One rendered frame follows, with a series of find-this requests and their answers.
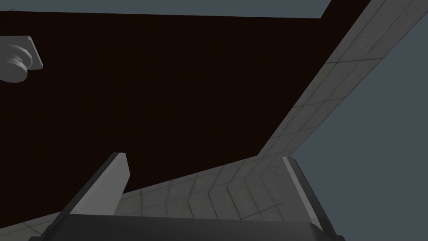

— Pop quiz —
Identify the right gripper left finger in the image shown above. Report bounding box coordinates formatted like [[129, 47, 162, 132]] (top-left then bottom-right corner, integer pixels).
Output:
[[59, 152, 131, 216]]

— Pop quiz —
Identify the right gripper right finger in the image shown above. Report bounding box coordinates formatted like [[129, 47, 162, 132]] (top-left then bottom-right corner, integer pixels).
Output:
[[281, 156, 339, 232]]

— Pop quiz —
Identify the grey door knob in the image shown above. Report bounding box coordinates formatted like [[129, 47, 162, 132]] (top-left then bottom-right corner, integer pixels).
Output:
[[0, 35, 44, 83]]

